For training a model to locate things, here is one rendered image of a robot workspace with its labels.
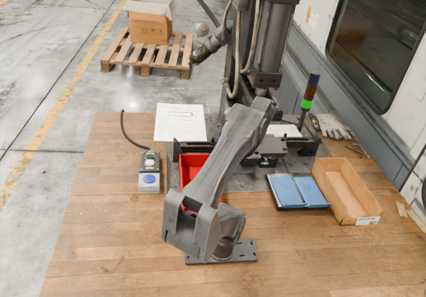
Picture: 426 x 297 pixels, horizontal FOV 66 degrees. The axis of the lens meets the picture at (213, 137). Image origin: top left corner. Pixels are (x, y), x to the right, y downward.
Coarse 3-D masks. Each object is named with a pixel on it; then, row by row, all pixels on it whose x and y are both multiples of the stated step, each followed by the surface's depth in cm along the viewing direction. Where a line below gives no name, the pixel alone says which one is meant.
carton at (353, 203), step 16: (320, 160) 119; (336, 160) 120; (320, 176) 115; (336, 176) 122; (352, 176) 116; (336, 192) 105; (352, 192) 115; (368, 192) 107; (336, 208) 105; (352, 208) 109; (368, 208) 107; (352, 224) 103; (368, 224) 104
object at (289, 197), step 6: (276, 180) 114; (282, 180) 114; (288, 180) 114; (276, 186) 111; (288, 186) 112; (282, 192) 109; (288, 192) 109; (294, 192) 110; (282, 198) 107; (288, 198) 107; (294, 198) 107; (282, 204) 105; (288, 204) 101; (294, 204) 102; (300, 204) 102; (306, 204) 102
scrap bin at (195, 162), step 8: (184, 160) 116; (192, 160) 117; (200, 160) 117; (184, 168) 117; (192, 168) 117; (200, 168) 118; (184, 176) 114; (192, 176) 114; (184, 184) 110; (184, 208) 102
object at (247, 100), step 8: (240, 80) 120; (248, 80) 119; (248, 88) 114; (256, 88) 107; (264, 88) 105; (248, 96) 108; (264, 96) 108; (272, 96) 108; (224, 104) 115; (232, 104) 110; (248, 104) 108; (280, 112) 109; (272, 120) 110; (280, 120) 111
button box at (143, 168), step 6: (120, 114) 141; (120, 120) 137; (138, 144) 125; (150, 150) 120; (144, 156) 116; (156, 156) 117; (144, 162) 114; (156, 162) 114; (144, 168) 111; (150, 168) 111; (156, 168) 112
